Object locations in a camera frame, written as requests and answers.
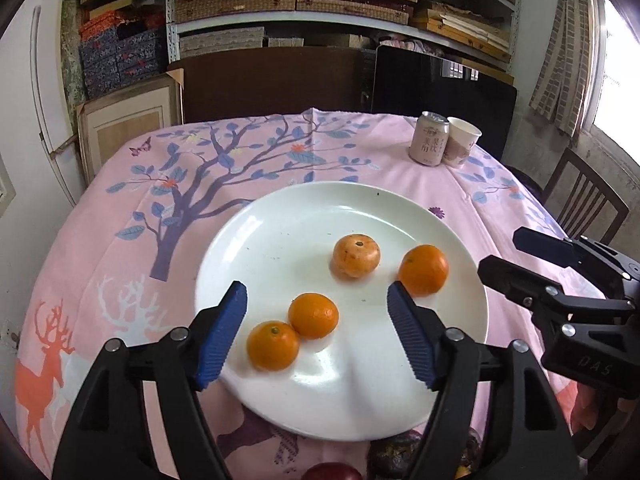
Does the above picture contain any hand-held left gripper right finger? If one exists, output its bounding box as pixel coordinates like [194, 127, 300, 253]
[386, 280, 586, 480]

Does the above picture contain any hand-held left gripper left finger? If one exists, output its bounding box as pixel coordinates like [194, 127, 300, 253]
[52, 280, 248, 480]

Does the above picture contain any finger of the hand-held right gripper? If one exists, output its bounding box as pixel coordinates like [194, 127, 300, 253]
[476, 255, 640, 342]
[513, 226, 640, 287]

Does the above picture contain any small orange mandarin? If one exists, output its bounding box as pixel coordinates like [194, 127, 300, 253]
[331, 234, 381, 280]
[398, 244, 450, 297]
[246, 320, 301, 372]
[288, 292, 340, 340]

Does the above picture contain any white round plate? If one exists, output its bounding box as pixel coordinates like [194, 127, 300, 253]
[195, 181, 490, 442]

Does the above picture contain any red speckled plum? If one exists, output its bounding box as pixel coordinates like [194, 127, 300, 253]
[305, 463, 363, 480]

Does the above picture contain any dark wooden chair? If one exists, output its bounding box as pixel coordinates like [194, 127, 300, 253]
[542, 147, 630, 238]

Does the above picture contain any white paper cup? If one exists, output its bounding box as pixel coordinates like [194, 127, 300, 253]
[441, 116, 482, 169]

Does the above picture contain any pink deer print tablecloth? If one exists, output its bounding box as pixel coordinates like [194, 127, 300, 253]
[15, 106, 608, 480]

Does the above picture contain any pink drink can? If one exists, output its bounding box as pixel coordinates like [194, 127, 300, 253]
[409, 111, 451, 167]

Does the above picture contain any black glossy panel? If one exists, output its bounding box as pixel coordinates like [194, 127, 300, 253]
[371, 45, 518, 161]

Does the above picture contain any bright window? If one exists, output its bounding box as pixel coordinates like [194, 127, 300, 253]
[592, 0, 640, 133]

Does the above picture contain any beige checked curtain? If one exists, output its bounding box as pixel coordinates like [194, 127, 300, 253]
[530, 0, 603, 137]

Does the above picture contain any stack of yellow wooden boxes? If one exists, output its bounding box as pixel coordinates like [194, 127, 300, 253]
[411, 1, 516, 61]

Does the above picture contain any pink folded cloth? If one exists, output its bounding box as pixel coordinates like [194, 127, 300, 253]
[377, 35, 453, 56]

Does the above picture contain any dark brown wooden board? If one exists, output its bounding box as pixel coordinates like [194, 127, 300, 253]
[167, 46, 376, 125]

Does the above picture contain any stack of blue floral boxes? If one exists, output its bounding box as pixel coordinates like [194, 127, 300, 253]
[77, 30, 168, 101]

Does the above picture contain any stack of grey woven boxes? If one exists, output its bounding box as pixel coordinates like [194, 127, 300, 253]
[179, 26, 307, 58]

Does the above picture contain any white leaning board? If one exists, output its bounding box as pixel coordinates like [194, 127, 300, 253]
[30, 5, 77, 206]

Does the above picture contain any white metal shelf unit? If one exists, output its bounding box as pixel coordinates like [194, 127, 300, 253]
[165, 0, 523, 76]

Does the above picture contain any grey marble slab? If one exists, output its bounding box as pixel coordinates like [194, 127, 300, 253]
[60, 0, 89, 106]

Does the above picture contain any stack of orange patterned boxes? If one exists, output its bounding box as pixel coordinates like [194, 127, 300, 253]
[79, 11, 167, 42]

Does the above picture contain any light wooden picture frame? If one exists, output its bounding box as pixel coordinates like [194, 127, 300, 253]
[76, 69, 185, 186]

